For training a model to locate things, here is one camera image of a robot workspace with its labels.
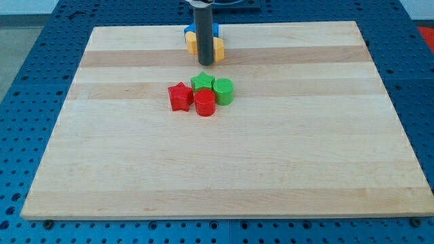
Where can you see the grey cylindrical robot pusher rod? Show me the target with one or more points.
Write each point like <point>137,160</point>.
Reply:
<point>202,13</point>

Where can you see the yellow heart block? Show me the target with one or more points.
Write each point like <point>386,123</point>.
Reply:
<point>218,49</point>

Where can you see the light wooden board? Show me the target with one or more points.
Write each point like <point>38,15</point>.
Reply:
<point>311,131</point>

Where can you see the blue block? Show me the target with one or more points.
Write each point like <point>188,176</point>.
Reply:
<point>192,28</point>

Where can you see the green cylinder block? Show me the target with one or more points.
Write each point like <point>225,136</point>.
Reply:
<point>224,91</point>

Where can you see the green star block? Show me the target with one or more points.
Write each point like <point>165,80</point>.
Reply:
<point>202,81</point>

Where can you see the yellow hexagon block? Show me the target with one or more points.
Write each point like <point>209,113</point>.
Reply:
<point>191,42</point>

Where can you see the red star block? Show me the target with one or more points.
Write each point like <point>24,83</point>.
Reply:
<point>181,97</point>

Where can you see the blue perforated metal table frame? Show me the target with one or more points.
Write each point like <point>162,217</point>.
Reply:
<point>32,104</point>

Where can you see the red cylinder block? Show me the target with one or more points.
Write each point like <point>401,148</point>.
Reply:
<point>205,102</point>

